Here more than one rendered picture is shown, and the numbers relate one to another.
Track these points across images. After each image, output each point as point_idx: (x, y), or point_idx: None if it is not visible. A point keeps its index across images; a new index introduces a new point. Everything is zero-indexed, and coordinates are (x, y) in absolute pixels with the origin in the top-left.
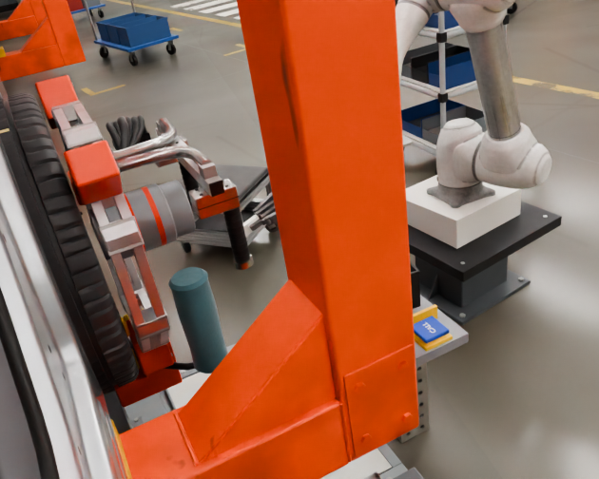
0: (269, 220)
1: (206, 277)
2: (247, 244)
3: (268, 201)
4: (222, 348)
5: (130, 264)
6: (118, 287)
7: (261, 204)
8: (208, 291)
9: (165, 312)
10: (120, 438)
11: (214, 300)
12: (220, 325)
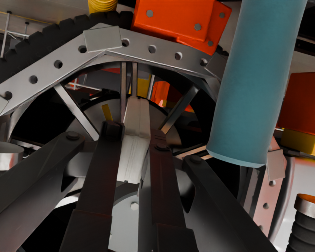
0: (195, 190)
1: (262, 164)
2: None
3: (24, 230)
4: (300, 25)
5: (67, 74)
6: (93, 61)
7: (54, 207)
8: (269, 142)
9: (281, 178)
10: None
11: (272, 114)
12: (286, 62)
